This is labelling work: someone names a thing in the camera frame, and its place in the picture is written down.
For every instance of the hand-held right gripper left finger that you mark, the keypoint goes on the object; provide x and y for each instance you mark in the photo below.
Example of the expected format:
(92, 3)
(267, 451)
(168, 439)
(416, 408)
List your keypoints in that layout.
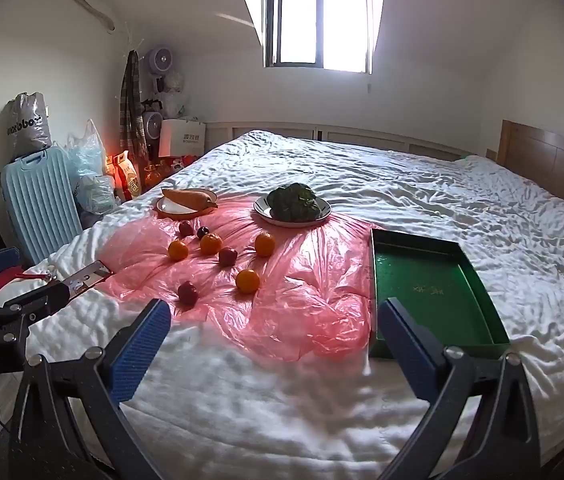
(141, 350)

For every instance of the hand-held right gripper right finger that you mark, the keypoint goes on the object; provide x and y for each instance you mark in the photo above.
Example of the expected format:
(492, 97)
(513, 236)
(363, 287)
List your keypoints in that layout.
(407, 355)

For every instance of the red apple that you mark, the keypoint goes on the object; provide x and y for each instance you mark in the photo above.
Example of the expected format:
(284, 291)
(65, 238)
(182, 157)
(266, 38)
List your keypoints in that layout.
(187, 293)
(186, 229)
(227, 256)

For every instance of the green tray box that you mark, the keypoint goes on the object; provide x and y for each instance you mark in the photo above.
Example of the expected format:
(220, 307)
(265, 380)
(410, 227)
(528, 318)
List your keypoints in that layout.
(427, 280)

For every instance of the orange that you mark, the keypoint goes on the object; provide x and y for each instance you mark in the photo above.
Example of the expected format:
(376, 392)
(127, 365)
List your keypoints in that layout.
(265, 244)
(247, 280)
(210, 243)
(178, 250)

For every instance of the dark plum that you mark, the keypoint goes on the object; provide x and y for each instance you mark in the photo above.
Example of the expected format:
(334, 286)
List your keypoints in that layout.
(203, 232)

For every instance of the light blue ribbed suitcase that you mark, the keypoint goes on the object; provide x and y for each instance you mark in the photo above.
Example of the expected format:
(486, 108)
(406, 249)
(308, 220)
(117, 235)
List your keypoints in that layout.
(41, 205)

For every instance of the clear plastic bag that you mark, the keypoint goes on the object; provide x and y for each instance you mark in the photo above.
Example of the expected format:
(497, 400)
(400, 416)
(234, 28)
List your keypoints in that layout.
(86, 152)
(96, 195)

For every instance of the pink plastic sheet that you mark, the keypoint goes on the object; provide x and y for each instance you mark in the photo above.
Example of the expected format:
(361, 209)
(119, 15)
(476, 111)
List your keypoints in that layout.
(302, 280)

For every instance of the silver printed bag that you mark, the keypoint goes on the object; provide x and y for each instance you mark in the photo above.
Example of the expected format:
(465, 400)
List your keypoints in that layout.
(26, 125)

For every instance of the orange rimmed plate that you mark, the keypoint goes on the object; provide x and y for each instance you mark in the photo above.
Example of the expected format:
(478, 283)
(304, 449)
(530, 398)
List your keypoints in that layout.
(176, 208)

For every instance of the orange rice bag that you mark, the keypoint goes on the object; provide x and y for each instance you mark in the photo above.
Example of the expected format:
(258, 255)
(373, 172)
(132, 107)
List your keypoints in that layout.
(129, 175)

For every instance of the orange glass jar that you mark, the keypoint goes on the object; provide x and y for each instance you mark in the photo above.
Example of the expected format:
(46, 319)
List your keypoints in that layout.
(152, 176)

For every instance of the dark plate with white rim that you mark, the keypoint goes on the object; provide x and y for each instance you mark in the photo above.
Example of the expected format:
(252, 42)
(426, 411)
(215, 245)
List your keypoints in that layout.
(260, 206)

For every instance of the red printed package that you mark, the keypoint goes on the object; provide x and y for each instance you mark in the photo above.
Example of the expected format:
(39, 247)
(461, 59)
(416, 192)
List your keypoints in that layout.
(179, 164)

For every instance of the dark leafy greens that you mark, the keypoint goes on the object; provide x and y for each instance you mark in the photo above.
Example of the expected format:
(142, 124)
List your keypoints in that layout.
(292, 202)

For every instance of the plaid scarf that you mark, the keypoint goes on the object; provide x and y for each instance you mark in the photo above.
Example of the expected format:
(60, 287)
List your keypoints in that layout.
(130, 105)

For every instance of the white desk fan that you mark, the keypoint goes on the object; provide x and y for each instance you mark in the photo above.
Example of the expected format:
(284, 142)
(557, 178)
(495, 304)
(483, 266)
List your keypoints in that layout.
(152, 126)

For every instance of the white paper bag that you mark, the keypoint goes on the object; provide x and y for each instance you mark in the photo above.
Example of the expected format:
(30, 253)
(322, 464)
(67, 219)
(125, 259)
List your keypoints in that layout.
(181, 137)

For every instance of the white hanging plastic bags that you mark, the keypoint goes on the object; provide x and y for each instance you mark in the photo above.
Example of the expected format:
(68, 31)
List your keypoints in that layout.
(172, 92)

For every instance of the wooden headboard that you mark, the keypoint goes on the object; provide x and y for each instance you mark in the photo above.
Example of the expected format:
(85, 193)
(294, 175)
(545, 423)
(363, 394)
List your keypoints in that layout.
(547, 155)

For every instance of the purple round fan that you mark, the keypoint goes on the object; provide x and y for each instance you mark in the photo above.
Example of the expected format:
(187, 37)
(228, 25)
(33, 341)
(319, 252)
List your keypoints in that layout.
(159, 61)

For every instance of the wrapped air conditioner pipe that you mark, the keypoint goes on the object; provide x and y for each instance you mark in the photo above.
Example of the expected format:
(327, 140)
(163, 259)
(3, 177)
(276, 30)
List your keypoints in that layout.
(81, 2)

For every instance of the window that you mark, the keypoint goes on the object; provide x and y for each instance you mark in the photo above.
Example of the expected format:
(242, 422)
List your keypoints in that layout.
(312, 25)

